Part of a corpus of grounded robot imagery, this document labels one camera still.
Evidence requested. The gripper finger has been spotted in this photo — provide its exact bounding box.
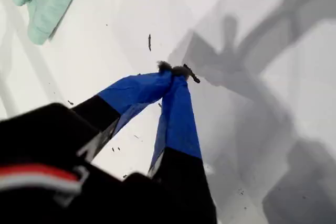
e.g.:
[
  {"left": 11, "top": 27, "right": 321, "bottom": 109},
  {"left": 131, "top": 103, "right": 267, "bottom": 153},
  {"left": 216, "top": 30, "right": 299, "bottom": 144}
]
[
  {"left": 70, "top": 61, "right": 174, "bottom": 162},
  {"left": 148, "top": 65, "right": 218, "bottom": 224}
]

